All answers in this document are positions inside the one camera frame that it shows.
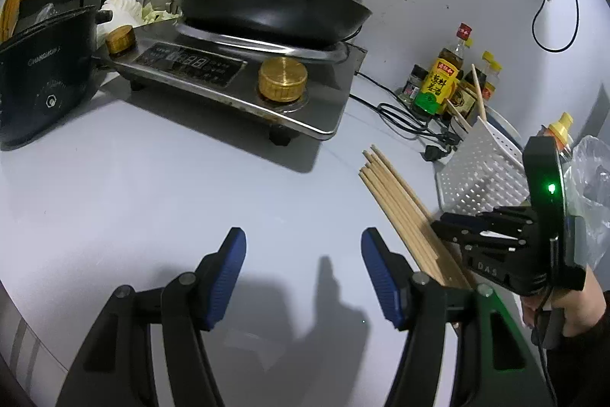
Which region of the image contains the bundle of wooden chopsticks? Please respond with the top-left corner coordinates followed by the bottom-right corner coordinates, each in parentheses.
top-left (358, 145), bottom-right (477, 293)

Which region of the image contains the person's right hand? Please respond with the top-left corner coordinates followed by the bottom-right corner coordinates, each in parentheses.
top-left (522, 268), bottom-right (607, 337)

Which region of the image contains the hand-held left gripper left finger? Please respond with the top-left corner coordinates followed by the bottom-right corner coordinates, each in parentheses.
top-left (57, 226), bottom-right (247, 407)

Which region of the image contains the small dark spice jar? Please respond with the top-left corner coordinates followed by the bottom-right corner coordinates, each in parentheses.
top-left (399, 64), bottom-right (430, 105)

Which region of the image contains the black electric pot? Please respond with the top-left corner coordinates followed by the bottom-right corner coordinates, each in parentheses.
top-left (0, 5), bottom-right (103, 150)

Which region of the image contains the napa cabbage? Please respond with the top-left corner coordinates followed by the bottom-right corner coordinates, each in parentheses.
top-left (98, 0), bottom-right (184, 40)

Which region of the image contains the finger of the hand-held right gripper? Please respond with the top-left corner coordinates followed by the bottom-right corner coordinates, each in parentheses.
top-left (441, 206), bottom-right (537, 229)
top-left (431, 221), bottom-right (530, 253)

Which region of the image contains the clear plastic bag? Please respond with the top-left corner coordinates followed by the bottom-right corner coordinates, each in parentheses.
top-left (562, 135), bottom-right (610, 270)

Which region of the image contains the red cap yellow label bottle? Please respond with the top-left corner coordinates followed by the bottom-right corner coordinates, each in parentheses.
top-left (412, 23), bottom-right (472, 117)

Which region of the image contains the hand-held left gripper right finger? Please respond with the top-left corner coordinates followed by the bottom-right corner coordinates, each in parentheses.
top-left (361, 227), bottom-right (556, 407)

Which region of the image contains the white plastic woven basket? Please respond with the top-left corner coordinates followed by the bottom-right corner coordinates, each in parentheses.
top-left (436, 118), bottom-right (531, 217)

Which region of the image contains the black wok with yellow handle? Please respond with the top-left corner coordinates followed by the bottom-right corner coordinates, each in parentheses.
top-left (0, 0), bottom-right (373, 48)

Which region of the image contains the steel induction stove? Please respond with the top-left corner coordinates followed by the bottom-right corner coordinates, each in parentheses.
top-left (98, 23), bottom-right (369, 145)

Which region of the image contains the orange label squeeze bottle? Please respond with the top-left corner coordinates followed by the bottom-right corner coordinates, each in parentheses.
top-left (538, 112), bottom-right (575, 161)

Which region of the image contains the yellow hose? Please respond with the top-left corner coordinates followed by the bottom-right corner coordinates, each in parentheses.
top-left (0, 0), bottom-right (26, 43)

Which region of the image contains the black stove power cable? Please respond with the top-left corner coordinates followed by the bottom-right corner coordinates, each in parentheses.
top-left (355, 71), bottom-right (464, 162)

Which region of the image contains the plain wooden chopstick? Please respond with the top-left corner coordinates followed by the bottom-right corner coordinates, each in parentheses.
top-left (445, 98), bottom-right (474, 134)
top-left (471, 64), bottom-right (488, 122)

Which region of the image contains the person's right forearm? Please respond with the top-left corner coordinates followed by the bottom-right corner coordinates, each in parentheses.
top-left (543, 290), bottom-right (610, 407)

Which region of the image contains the black wall cable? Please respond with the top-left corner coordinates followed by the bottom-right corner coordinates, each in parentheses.
top-left (530, 0), bottom-right (583, 53)

